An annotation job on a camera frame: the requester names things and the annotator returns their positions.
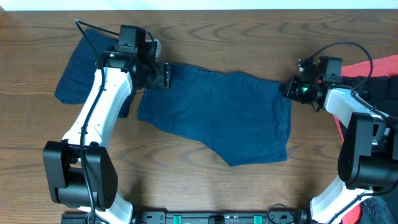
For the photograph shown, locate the navy blue shorts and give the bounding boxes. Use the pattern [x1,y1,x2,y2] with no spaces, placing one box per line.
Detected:
[54,29,134,118]
[137,64,292,166]

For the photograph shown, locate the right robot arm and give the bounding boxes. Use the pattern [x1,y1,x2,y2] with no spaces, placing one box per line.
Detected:
[279,57,397,223]

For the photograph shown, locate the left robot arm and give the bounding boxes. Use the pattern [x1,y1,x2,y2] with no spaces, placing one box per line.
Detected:
[43,25,172,223]

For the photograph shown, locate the folded navy blue shorts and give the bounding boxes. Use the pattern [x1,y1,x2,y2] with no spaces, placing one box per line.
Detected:
[54,29,134,118]

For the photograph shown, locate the black patterned garment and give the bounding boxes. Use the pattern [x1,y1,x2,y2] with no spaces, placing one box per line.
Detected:
[343,75,397,224]

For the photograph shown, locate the red cloth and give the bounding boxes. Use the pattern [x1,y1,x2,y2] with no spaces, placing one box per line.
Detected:
[341,55,397,224]

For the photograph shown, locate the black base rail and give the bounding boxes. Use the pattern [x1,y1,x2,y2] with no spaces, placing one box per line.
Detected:
[131,209,311,224]

